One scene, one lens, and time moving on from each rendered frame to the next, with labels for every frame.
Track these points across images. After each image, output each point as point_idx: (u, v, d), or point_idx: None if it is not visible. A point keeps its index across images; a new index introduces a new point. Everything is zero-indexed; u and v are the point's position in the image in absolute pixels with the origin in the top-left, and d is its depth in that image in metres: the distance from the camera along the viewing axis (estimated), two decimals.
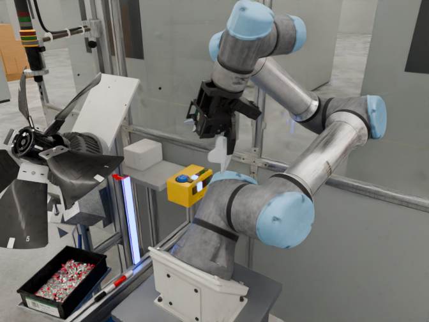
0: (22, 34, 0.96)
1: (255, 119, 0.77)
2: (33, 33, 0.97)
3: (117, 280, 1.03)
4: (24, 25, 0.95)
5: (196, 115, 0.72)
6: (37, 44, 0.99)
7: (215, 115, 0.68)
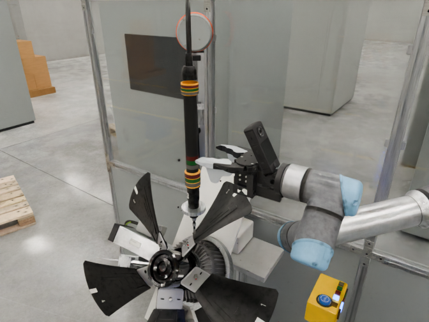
0: (189, 177, 0.88)
1: None
2: (200, 174, 0.89)
3: None
4: (193, 168, 0.87)
5: (243, 186, 0.77)
6: (200, 183, 0.91)
7: None
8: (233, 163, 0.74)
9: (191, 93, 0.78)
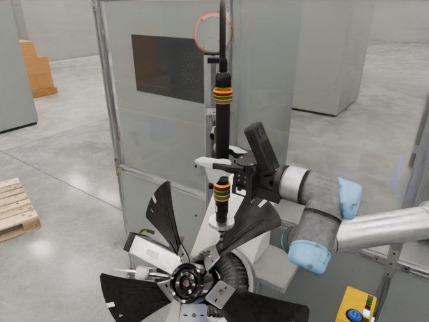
0: (219, 190, 0.83)
1: None
2: (230, 186, 0.84)
3: None
4: (223, 180, 0.82)
5: (242, 187, 0.77)
6: (230, 196, 0.86)
7: None
8: (232, 163, 0.74)
9: (225, 101, 0.73)
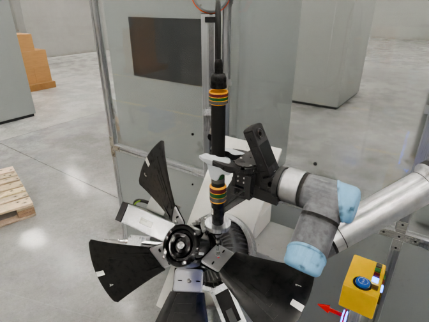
0: (214, 192, 0.82)
1: None
2: (226, 189, 0.83)
3: None
4: (219, 183, 0.81)
5: (240, 188, 0.77)
6: (226, 199, 0.85)
7: None
8: (231, 162, 0.74)
9: (220, 103, 0.72)
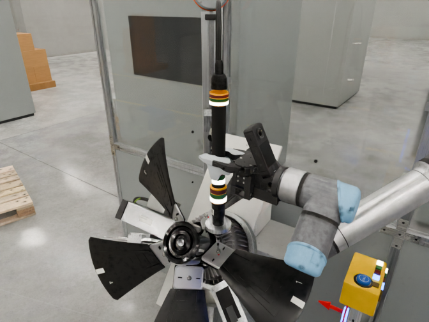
0: (215, 193, 0.82)
1: None
2: (226, 190, 0.83)
3: None
4: (220, 183, 0.81)
5: (240, 188, 0.77)
6: (226, 199, 0.85)
7: None
8: (231, 163, 0.74)
9: (221, 104, 0.72)
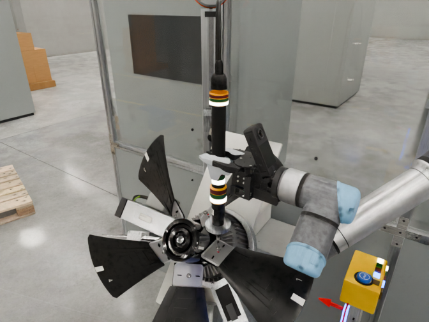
0: (215, 193, 0.82)
1: None
2: (226, 190, 0.83)
3: None
4: (220, 183, 0.81)
5: (240, 188, 0.77)
6: (226, 199, 0.85)
7: None
8: (231, 163, 0.74)
9: (220, 104, 0.72)
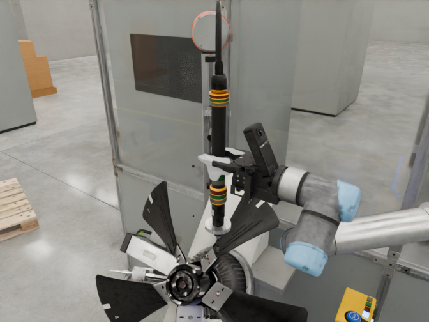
0: (215, 193, 0.82)
1: None
2: (226, 190, 0.83)
3: None
4: (220, 184, 0.81)
5: (240, 188, 0.77)
6: (226, 200, 0.84)
7: None
8: (231, 162, 0.74)
9: (220, 104, 0.72)
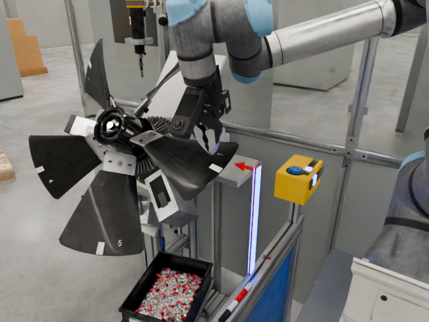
0: None
1: None
2: None
3: (238, 294, 0.83)
4: None
5: (221, 103, 0.77)
6: (143, 5, 0.79)
7: None
8: (210, 128, 0.74)
9: None
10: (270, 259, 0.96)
